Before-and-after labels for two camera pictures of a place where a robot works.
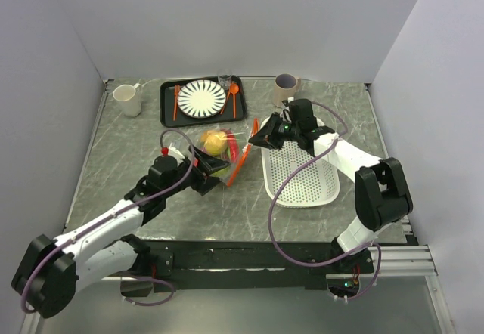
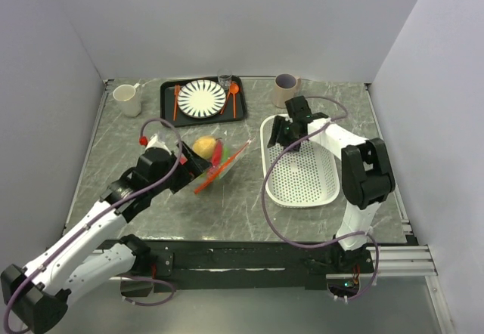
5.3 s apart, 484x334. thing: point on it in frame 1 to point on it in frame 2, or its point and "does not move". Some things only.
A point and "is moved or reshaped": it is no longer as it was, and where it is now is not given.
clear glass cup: [225, 78] does not move
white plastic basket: [317, 185] does not move
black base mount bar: [252, 264] does not move
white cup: [129, 98] does not move
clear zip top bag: [231, 143] is moved or reshaped
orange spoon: [234, 88] does not move
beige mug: [286, 85] does not move
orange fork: [177, 89] does not move
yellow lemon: [215, 143] is moved or reshaped
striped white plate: [201, 99] does not move
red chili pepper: [234, 146] to [217, 152]
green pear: [221, 172] to [225, 154]
